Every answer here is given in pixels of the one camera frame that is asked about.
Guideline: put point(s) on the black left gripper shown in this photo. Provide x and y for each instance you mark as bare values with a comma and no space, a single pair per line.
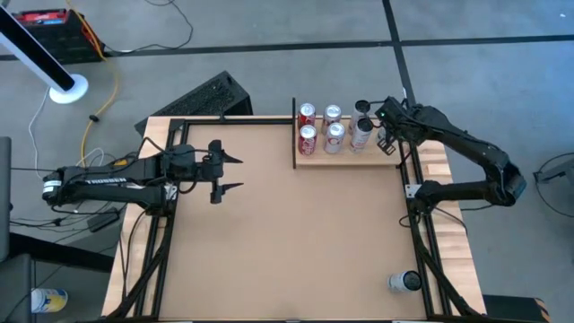
216,172

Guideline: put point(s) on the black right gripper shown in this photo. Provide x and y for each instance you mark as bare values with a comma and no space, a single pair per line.
392,116

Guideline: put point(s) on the silver cola can black lid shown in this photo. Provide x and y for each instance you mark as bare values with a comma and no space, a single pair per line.
360,139
361,107

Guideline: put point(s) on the silver Diet Coke can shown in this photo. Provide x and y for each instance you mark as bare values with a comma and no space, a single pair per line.
332,112
334,139

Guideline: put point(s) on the red Coca-Cola can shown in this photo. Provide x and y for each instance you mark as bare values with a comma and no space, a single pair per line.
307,141
307,110

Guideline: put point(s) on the white can black lid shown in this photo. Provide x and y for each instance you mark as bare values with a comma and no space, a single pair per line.
399,282

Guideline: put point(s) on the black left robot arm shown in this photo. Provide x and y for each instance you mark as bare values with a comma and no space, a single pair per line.
105,188

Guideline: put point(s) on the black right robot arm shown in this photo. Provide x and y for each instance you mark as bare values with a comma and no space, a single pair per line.
471,188

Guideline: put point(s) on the small wooden block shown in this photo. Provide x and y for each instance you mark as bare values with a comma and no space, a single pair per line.
438,169

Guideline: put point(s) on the black perforated case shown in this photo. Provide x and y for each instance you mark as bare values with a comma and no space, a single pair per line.
202,96

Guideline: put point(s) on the black power adapter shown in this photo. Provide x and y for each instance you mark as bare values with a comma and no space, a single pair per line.
103,220

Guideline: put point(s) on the black white pole round base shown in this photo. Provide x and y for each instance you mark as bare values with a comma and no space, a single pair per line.
67,92

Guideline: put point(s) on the black case orange corner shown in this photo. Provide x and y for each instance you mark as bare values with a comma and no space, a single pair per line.
511,309

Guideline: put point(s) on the black red equipment box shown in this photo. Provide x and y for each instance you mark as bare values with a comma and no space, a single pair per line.
58,40

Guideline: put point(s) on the white yellow blue can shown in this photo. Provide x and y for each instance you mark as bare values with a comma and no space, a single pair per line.
49,300

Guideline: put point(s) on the grey furniture panel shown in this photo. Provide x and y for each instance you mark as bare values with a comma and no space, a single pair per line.
4,202

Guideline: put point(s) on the wooden shelf black frame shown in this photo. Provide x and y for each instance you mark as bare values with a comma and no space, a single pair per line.
345,159

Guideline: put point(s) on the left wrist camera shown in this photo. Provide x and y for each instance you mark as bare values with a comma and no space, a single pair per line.
183,154

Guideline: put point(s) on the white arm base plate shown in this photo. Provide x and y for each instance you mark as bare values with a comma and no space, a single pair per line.
169,192
411,190

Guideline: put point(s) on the black aluminium table frame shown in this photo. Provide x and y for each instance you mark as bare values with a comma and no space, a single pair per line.
242,121

